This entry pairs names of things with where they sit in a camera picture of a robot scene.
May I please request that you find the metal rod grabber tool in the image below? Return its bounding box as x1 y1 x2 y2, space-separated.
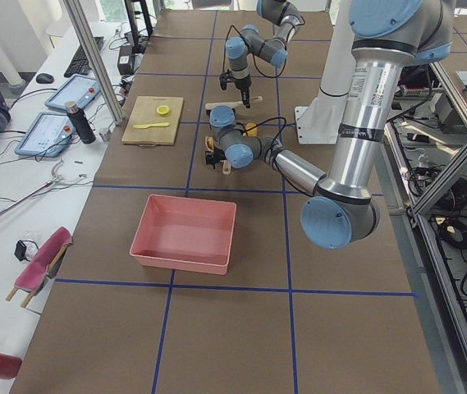
0 158 88 236

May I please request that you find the small black device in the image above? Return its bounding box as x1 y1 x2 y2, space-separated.
14 240 28 261

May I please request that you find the beige hand brush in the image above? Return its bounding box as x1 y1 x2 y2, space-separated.
204 95 263 115

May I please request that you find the pink plastic bin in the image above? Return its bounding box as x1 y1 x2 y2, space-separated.
130 195 236 275

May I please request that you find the black power adapter box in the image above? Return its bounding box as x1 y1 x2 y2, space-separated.
117 44 135 76

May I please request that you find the near teach pendant tablet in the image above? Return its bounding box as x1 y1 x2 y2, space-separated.
15 112 75 158

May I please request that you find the aluminium frame post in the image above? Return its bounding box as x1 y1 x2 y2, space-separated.
64 0 124 126

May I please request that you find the toy ginger root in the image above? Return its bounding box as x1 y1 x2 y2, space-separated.
204 136 214 151

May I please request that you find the black water bottle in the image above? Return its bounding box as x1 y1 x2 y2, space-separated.
65 101 96 144

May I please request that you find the yellow plastic knife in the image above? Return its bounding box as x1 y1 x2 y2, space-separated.
132 121 170 130

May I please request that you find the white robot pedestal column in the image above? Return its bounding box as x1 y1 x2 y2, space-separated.
295 0 355 144

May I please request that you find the black keyboard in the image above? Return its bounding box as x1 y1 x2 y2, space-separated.
63 46 91 78

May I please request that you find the far teach pendant tablet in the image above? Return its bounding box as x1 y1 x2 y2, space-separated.
44 74 100 112

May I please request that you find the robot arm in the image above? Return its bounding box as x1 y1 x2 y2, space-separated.
209 1 456 249
219 1 304 108

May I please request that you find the black computer mouse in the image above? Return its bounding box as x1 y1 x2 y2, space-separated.
35 73 54 85

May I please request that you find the toy brown potato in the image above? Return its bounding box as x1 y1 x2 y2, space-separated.
244 122 258 137

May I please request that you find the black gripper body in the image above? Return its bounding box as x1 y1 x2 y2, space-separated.
205 149 226 167
219 70 251 91

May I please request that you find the beige plastic dustpan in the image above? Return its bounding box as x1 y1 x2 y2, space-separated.
213 158 231 176

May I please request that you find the teach pendant tablet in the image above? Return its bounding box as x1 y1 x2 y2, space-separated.
44 74 100 112
15 112 75 158

